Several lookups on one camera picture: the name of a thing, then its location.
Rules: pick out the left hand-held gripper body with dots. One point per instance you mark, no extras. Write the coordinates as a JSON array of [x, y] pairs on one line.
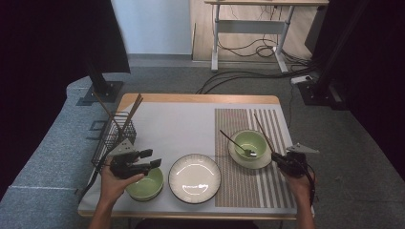
[[125, 165]]

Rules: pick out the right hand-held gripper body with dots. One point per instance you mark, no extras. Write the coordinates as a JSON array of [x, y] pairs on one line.
[[294, 165]]

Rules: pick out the white plate with dark rim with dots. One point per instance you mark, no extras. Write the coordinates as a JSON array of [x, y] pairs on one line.
[[251, 163], [194, 178]]

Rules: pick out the green bowl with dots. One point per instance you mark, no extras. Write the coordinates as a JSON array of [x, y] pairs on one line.
[[251, 140], [149, 184]]

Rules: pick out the black spoon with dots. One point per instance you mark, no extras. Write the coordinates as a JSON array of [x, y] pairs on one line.
[[232, 140]]

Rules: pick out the person's right hand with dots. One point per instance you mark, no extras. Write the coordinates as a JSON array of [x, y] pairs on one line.
[[301, 189]]

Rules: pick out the person's left hand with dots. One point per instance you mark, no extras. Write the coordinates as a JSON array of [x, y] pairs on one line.
[[113, 187]]

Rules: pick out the light grey table cover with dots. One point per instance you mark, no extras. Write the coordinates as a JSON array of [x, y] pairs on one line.
[[178, 127]]

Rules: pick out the brown and white striped placemat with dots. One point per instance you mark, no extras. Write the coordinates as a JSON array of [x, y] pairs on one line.
[[242, 187]]

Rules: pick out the black stand with base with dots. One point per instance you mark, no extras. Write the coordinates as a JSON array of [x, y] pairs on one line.
[[102, 90], [318, 92]]

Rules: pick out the white power strip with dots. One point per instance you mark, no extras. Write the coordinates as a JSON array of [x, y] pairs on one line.
[[301, 79]]

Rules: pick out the dark curtain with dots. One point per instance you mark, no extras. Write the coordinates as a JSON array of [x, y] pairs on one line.
[[47, 47], [375, 79]]

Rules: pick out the white-framed desk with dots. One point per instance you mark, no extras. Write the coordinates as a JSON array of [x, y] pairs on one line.
[[251, 27]]

